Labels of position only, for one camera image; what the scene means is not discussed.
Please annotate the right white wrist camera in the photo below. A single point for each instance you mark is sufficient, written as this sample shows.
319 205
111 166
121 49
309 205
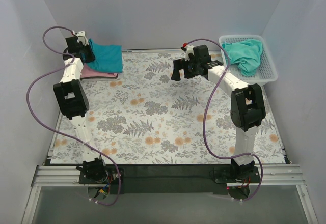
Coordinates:
188 50

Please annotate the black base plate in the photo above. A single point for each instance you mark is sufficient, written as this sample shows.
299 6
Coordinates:
163 178

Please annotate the aluminium frame rail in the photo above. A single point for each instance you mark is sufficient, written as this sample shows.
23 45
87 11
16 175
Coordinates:
273 174

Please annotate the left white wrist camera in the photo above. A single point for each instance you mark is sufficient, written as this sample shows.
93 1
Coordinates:
81 35

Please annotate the teal blue t shirt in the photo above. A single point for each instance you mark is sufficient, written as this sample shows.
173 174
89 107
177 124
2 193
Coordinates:
108 58

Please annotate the light green t shirt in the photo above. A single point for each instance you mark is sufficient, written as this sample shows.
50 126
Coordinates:
245 55

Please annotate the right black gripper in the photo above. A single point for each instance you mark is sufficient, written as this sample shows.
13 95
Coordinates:
183 68

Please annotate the floral table mat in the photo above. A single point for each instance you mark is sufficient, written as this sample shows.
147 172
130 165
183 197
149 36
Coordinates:
146 118

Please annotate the white plastic basket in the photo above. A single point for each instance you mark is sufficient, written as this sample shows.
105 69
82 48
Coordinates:
265 73

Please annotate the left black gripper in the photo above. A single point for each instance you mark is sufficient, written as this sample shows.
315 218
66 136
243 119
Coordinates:
86 54

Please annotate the pink folded t shirt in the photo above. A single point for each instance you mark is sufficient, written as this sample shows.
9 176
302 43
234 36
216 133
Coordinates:
88 73

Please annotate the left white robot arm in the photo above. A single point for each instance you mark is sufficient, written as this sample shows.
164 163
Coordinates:
74 104

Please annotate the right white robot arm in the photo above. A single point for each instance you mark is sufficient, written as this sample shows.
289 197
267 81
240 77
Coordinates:
247 107

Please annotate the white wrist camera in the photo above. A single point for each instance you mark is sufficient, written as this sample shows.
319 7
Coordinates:
188 50
81 35

